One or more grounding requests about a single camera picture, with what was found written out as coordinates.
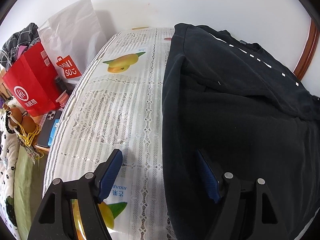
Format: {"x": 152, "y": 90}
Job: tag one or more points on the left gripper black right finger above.
{"x": 245, "y": 209}

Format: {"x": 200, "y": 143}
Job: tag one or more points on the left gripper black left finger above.
{"x": 54, "y": 218}

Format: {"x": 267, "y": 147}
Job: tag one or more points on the black sweatshirt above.
{"x": 250, "y": 114}

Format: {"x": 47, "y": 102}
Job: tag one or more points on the floral green blanket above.
{"x": 22, "y": 175}

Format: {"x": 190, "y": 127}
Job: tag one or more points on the dark smartphone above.
{"x": 48, "y": 129}

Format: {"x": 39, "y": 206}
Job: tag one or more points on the fruit print tablecloth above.
{"x": 118, "y": 104}

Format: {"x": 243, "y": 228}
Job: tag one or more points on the red paper bag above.
{"x": 31, "y": 80}

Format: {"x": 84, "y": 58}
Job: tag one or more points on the white Miniso paper bag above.
{"x": 72, "y": 38}

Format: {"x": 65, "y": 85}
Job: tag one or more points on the grey plaid cloth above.
{"x": 18, "y": 43}

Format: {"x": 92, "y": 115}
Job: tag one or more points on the brown wooden door frame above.
{"x": 308, "y": 51}

